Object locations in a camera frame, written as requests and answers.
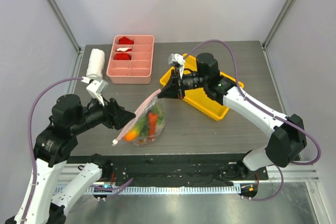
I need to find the clear zip top bag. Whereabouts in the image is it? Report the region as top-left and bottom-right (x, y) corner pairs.
(112, 89), (165, 146)

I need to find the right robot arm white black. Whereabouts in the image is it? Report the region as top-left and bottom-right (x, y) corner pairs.
(157, 53), (307, 179)

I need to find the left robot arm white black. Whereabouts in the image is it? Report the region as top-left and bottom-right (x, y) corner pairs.
(6, 94), (135, 223)

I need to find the fake mango orange green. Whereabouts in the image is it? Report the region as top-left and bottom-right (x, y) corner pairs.
(123, 116), (147, 142)

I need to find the fake carrot orange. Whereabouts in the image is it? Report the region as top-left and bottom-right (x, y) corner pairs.
(148, 112), (159, 137)

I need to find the red fake food lower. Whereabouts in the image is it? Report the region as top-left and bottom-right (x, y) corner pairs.
(114, 52), (132, 60)

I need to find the white red fake food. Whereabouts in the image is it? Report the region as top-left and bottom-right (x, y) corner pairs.
(116, 47), (132, 52)

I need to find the red fake food top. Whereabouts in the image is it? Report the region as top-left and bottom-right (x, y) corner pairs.
(119, 36), (134, 45)

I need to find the yellow plastic tray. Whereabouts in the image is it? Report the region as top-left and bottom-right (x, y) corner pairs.
(160, 53), (244, 121)

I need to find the pink divided organizer tray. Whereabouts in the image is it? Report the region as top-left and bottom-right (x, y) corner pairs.
(106, 35), (154, 84)

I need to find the rolled white towel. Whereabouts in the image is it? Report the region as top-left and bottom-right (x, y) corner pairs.
(86, 48), (105, 79)

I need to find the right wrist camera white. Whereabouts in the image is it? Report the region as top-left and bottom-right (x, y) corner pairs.
(168, 54), (185, 77)

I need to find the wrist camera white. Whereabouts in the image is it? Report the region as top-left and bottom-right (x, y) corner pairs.
(168, 54), (185, 77)
(81, 77), (108, 106)

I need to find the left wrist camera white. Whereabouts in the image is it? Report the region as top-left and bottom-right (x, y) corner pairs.
(81, 77), (108, 106)

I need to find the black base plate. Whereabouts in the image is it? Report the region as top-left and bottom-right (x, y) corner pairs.
(78, 153), (268, 183)

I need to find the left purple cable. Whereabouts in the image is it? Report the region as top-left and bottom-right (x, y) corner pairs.
(20, 77), (134, 222)

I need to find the white slotted cable duct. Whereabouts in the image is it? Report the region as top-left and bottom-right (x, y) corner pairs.
(54, 185), (241, 196)

